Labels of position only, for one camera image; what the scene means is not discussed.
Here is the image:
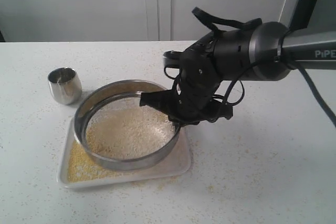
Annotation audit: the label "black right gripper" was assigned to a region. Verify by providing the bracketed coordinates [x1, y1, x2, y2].
[139, 42, 233, 127]

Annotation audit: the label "round steel mesh sieve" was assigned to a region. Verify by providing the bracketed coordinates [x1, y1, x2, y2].
[73, 80, 181, 171]

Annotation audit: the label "stainless steel cup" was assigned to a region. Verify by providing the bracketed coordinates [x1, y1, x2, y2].
[47, 67, 82, 105]

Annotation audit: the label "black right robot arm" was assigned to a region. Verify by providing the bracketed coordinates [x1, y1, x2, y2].
[140, 22, 335, 126]

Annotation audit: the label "yellow white grain pile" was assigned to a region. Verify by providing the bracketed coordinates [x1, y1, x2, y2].
[86, 97, 175, 160]

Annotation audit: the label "yellow millet grains on tray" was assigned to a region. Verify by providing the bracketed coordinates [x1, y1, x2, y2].
[67, 141, 117, 183]

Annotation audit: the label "white plastic tray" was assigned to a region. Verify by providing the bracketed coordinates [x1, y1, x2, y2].
[57, 120, 192, 190]

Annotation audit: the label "white cabinet doors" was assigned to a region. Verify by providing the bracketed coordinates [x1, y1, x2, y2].
[1, 0, 298, 42]

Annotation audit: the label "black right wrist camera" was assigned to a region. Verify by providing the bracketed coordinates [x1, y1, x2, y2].
[163, 50, 182, 69]

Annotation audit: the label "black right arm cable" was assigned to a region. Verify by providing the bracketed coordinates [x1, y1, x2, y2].
[164, 6, 336, 130]

